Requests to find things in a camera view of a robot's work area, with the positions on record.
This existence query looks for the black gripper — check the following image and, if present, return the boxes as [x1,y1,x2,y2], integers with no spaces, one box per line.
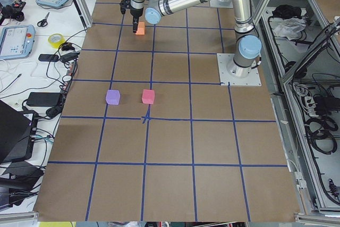
[131,9,143,24]

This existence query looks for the orange foam block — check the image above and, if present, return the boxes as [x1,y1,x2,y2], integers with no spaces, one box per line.
[135,22,146,35]

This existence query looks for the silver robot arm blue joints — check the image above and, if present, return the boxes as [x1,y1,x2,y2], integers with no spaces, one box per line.
[130,0,263,78]

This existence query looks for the pink foam block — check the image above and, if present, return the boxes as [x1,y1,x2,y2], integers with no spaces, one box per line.
[142,89,155,105]

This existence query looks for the yellow tape roll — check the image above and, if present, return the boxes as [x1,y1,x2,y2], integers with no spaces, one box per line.
[48,33,66,49]

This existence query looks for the purple foam block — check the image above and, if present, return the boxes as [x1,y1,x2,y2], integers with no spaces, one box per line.
[105,89,121,105]

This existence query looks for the black phone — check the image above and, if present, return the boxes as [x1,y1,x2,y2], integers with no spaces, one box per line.
[38,54,59,62]

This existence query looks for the blue teach pendant tablet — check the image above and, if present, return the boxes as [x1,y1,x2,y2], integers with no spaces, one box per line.
[1,25,36,60]

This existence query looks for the black power adapter brick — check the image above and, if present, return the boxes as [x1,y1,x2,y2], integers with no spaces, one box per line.
[26,92,61,107]

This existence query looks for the black laptop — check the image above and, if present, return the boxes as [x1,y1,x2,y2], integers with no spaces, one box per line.
[1,102,38,163]

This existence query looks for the wrist camera with black cable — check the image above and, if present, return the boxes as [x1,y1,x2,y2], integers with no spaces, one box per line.
[120,0,130,15]

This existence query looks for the black handled scissors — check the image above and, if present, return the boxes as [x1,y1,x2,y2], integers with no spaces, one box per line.
[37,12,50,28]

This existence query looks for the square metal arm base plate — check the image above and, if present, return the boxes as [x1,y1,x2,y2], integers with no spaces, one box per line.
[217,53,261,87]

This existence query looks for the aluminium frame cabinet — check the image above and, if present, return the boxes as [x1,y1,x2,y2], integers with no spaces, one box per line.
[253,0,339,218]

